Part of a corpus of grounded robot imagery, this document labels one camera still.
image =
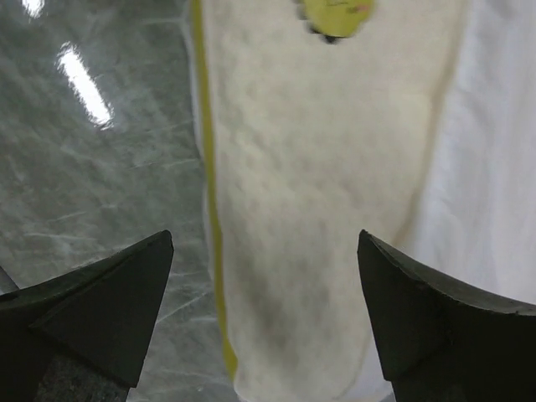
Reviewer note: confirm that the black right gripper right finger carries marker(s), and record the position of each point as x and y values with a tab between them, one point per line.
440	339

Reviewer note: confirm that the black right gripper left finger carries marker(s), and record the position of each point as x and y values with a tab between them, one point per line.
84	336

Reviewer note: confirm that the cream pillow with yellow edge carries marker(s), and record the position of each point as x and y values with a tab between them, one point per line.
305	144

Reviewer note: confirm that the white pillowcase with peach ruffles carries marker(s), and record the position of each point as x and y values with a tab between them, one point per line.
475	220

